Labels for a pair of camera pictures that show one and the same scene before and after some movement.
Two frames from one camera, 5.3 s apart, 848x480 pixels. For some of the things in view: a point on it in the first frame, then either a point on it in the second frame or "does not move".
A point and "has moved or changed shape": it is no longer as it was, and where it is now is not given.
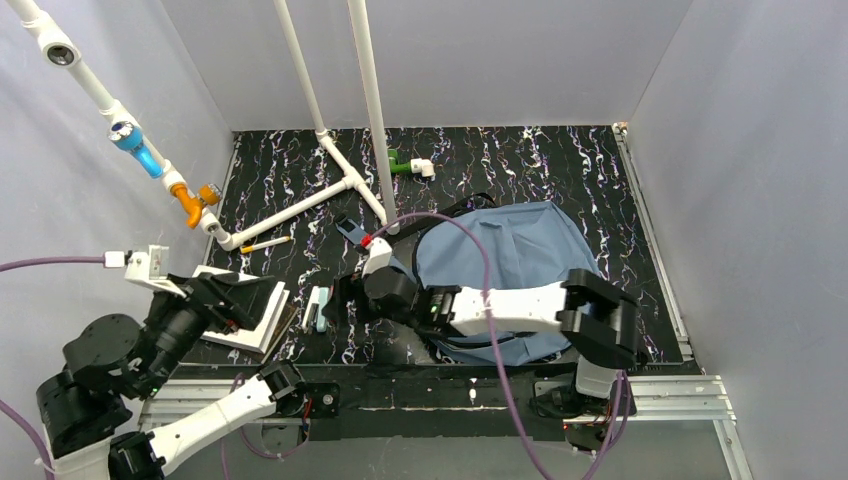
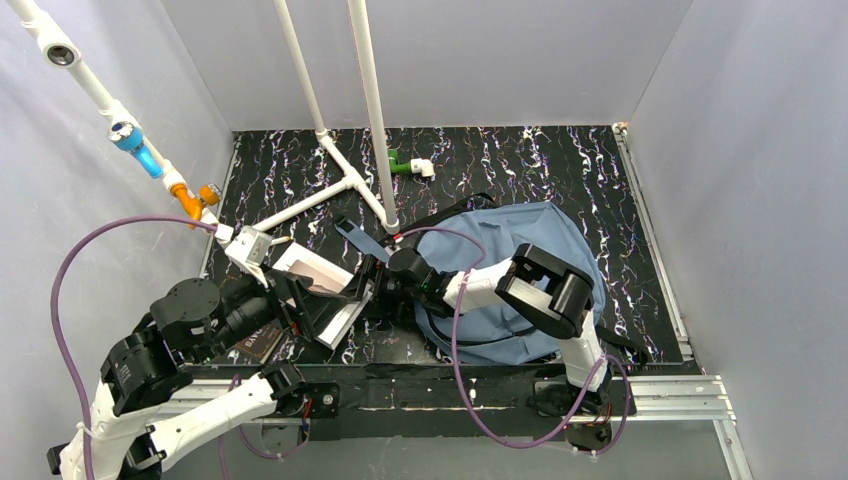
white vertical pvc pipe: (359, 14) does not move
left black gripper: (212, 302) -> (287, 302)
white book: (257, 339) has moved or changed shape
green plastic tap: (394, 166) does not move
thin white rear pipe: (300, 69) does not move
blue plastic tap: (129, 136) does not move
